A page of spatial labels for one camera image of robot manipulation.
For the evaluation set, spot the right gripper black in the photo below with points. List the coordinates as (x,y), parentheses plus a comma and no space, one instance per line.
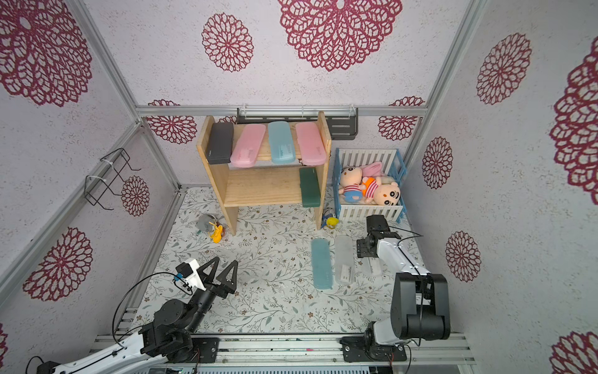
(367,248)

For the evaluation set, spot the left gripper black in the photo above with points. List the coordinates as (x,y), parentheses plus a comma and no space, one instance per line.
(226,287)

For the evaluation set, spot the clear pencil case with label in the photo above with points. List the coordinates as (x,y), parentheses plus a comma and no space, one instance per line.
(344,259)

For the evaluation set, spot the teal pencil case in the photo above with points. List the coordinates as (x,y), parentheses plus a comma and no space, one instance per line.
(322,271)

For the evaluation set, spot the dark green pencil case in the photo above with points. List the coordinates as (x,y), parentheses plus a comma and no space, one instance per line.
(309,185)

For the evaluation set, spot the clear frosted pencil case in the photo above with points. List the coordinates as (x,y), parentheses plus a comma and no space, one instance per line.
(371,267)

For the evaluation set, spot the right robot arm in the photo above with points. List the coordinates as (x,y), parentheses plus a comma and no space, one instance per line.
(420,299)

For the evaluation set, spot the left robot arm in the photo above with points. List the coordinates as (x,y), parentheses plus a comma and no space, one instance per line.
(168,338)

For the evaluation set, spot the wooden two-tier shelf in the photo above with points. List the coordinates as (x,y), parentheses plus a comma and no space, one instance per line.
(262,186)

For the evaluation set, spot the pink pencil case right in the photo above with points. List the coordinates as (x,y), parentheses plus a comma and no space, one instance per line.
(310,144)

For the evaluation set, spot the pink pencil case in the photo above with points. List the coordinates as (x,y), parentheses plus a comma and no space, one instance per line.
(310,144)
(247,148)

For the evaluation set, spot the pink pencil case left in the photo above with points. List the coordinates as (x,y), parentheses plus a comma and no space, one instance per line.
(247,148)

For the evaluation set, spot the light blue pencil case top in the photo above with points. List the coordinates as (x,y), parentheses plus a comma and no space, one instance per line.
(282,149)

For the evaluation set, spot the dark grey pencil case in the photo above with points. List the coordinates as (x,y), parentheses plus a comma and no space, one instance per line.
(220,144)

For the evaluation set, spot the small yellow blue toy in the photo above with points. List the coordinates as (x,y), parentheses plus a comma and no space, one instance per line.
(329,221)

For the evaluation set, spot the yellow and grey toy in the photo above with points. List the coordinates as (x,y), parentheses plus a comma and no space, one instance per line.
(208,224)

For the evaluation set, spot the cartoon boy plush doll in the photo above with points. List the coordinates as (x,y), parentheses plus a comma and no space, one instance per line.
(375,192)

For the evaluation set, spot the white and blue toy crib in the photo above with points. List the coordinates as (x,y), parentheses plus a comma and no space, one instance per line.
(393,170)

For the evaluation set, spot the pink rabbit plush doll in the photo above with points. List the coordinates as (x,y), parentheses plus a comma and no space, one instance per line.
(350,180)

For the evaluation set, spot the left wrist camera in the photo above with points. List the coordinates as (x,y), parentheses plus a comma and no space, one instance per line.
(188,273)

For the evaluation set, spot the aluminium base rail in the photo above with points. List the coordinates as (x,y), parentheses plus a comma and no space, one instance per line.
(325,349)

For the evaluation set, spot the black wire wall rack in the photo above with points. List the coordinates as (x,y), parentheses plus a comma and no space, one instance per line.
(96,186)

